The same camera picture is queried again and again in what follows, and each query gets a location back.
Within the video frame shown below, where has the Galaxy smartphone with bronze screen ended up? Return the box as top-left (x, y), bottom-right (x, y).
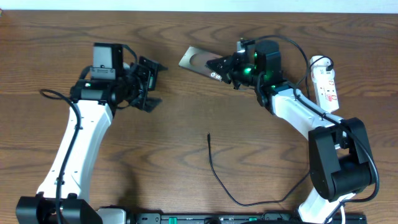
top-left (178, 46), bottom-right (222, 81)

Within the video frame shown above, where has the black charger cable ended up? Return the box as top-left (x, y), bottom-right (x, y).
top-left (206, 55), bottom-right (335, 207)

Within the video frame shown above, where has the white power strip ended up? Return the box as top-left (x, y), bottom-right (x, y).
top-left (310, 55), bottom-right (339, 113)

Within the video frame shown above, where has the left camera cable black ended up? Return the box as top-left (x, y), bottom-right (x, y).
top-left (39, 43), bottom-right (138, 224)

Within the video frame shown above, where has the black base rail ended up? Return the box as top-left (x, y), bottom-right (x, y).
top-left (124, 212), bottom-right (368, 224)

